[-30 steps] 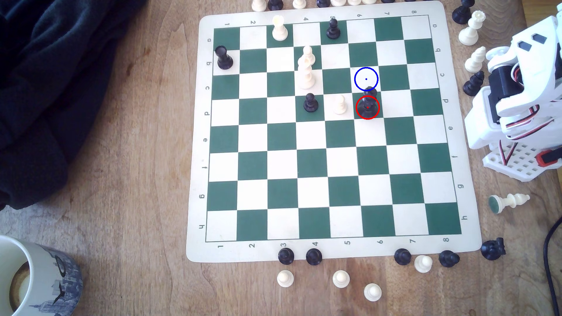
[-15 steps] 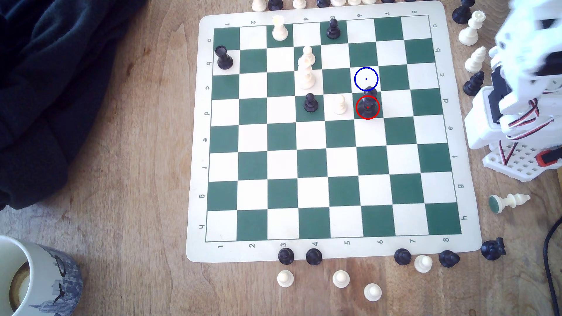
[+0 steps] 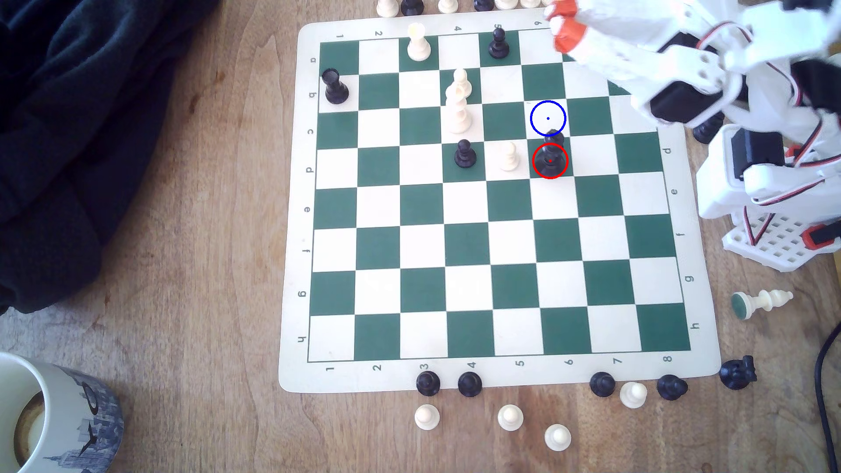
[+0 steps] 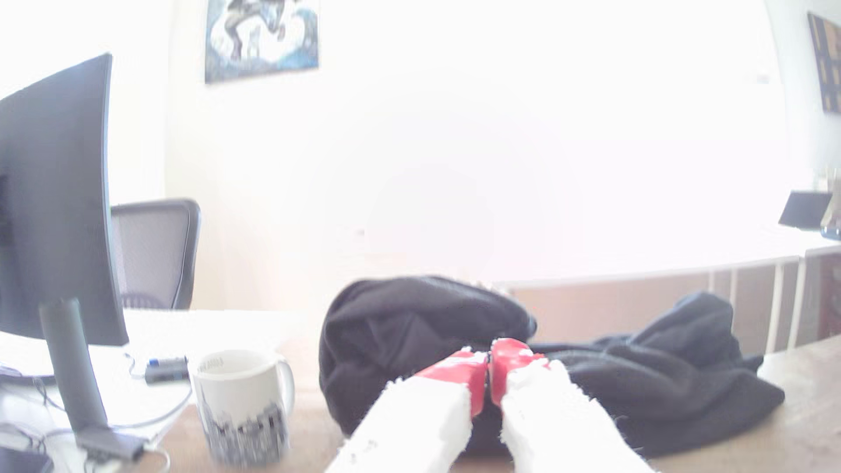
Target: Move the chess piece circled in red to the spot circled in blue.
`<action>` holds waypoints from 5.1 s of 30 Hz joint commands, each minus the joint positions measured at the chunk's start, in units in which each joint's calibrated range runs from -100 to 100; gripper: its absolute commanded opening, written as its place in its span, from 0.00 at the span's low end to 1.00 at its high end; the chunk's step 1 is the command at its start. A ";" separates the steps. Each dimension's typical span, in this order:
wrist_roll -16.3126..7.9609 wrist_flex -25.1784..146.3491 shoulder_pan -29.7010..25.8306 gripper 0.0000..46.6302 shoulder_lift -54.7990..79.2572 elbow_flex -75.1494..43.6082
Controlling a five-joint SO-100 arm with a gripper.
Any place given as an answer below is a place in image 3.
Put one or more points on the white pawn behind king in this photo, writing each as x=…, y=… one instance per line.
x=462, y=79

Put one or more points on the white mug with skyline print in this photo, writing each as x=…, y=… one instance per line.
x=72, y=420

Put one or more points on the black chess piece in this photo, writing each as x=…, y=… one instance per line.
x=707, y=130
x=483, y=3
x=412, y=6

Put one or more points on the black chess rook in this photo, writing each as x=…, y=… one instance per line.
x=336, y=89

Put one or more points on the white chess rook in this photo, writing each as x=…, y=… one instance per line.
x=418, y=46

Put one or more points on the orange table clamp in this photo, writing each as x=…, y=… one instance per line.
x=821, y=236

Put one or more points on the white chess pawn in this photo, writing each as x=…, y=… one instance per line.
x=427, y=417
x=508, y=159
x=558, y=437
x=510, y=418
x=633, y=395

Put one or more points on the black chess pawn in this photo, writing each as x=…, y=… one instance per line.
x=499, y=44
x=465, y=156
x=602, y=384
x=470, y=384
x=428, y=383

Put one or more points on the white chess piece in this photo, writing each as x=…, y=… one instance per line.
x=506, y=2
x=448, y=4
x=529, y=2
x=387, y=6

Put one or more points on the black chess bishop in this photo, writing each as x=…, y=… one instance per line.
x=550, y=159

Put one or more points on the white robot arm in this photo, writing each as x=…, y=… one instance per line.
x=769, y=111

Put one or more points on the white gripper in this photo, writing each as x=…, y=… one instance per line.
x=630, y=54

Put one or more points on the dark navy fabric cloth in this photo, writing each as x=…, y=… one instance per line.
x=79, y=131

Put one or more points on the white bishop with green felt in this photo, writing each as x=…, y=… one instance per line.
x=762, y=301

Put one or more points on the green white chess board mat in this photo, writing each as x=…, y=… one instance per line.
x=420, y=263

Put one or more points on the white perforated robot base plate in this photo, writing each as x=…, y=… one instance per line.
x=782, y=243

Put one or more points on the black chess knight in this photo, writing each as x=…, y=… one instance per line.
x=736, y=373

